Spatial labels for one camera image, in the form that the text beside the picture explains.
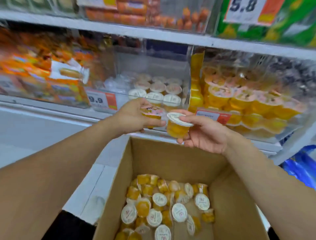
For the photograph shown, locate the person's left hand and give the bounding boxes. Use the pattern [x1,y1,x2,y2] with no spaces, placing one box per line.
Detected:
[112,98,166,136]

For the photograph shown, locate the person's right hand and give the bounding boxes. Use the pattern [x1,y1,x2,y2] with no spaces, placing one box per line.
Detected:
[176,110,231,156]

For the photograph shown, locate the yellow jelly cup pink lid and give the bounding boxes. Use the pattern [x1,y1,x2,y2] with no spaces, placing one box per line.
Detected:
[140,105,166,129]

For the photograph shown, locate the yellow jelly cup white lid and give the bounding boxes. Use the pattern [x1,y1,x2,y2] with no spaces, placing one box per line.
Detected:
[167,112,194,139]

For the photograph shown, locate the brown cardboard box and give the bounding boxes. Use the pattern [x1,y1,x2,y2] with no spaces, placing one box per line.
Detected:
[93,136,270,240]

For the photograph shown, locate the cluster of white-lid jelly cups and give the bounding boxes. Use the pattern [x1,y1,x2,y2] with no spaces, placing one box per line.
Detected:
[128,73,189,112]

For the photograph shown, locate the pile of yellow jelly cups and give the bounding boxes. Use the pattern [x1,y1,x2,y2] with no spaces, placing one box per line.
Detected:
[115,174,215,240]

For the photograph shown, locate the person's left forearm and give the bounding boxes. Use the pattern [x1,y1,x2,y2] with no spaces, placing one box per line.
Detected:
[0,118,130,240]

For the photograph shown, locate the person's right forearm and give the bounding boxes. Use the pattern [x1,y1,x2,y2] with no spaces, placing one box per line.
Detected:
[223,133,316,240]

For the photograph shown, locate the person's white shoe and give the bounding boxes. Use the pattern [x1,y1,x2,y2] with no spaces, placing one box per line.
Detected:
[88,196,105,223]

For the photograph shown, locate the person's black trousers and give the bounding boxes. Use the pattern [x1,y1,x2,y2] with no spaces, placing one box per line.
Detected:
[42,210,279,240]

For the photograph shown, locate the orange white price tag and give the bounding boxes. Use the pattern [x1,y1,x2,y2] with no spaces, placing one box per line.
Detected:
[223,0,286,26]
[86,89,118,111]
[76,0,118,10]
[195,109,231,125]

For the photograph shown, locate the crumpled clear plastic bag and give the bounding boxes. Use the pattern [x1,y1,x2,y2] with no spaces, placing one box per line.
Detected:
[103,74,131,99]

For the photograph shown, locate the white sausage packet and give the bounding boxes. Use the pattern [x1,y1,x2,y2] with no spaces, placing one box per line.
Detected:
[49,58,90,84]

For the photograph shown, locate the dark blue card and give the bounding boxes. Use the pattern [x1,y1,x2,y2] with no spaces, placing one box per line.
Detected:
[145,39,188,55]

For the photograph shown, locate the blue snack bags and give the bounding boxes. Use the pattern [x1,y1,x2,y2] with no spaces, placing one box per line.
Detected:
[281,144,316,190]

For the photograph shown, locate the pile of silver foil packets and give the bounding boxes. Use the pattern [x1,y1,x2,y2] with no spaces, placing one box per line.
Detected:
[269,58,316,99]

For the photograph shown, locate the green sausage packet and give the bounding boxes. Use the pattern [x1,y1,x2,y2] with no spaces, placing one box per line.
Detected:
[217,0,279,41]
[261,0,316,46]

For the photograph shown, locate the pile of orange snack packets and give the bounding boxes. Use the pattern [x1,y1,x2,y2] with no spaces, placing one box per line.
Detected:
[0,27,114,108]

